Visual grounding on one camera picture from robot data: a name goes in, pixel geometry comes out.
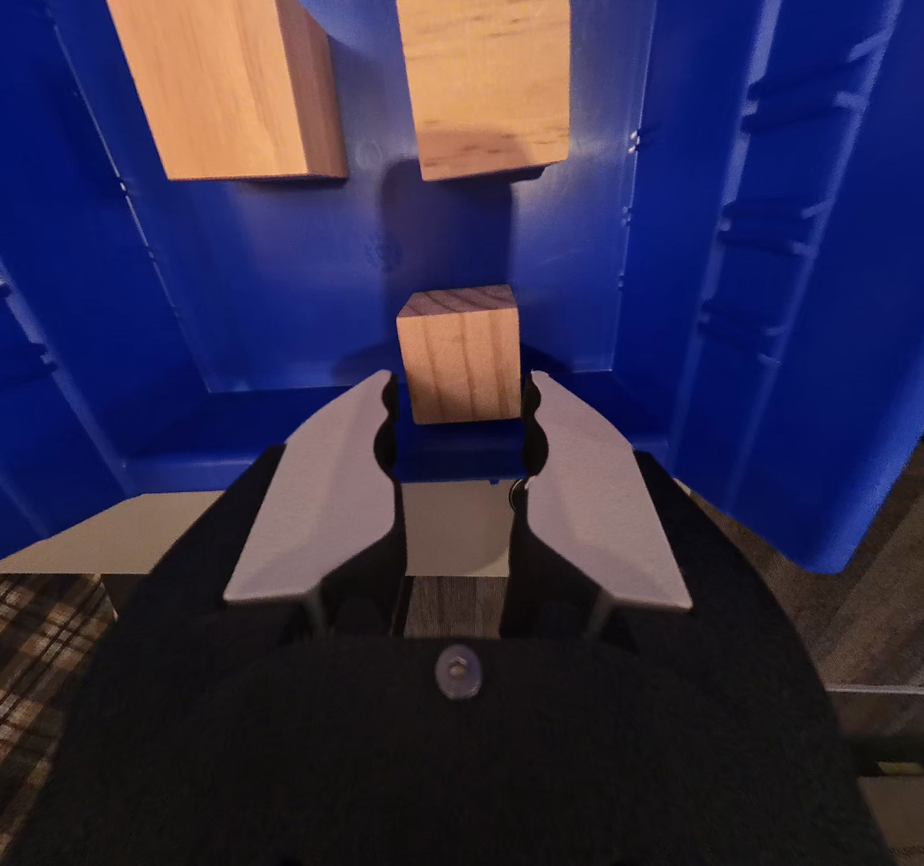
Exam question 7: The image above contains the blue plastic bin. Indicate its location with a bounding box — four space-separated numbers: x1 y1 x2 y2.
0 0 924 578

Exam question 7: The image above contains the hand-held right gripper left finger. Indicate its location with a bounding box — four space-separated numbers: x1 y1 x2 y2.
222 369 409 606

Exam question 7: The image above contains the wooden cube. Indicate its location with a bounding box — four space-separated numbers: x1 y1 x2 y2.
393 0 573 181
101 0 349 181
396 284 523 426

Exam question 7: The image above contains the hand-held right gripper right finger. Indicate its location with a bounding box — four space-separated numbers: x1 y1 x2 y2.
509 369 694 610

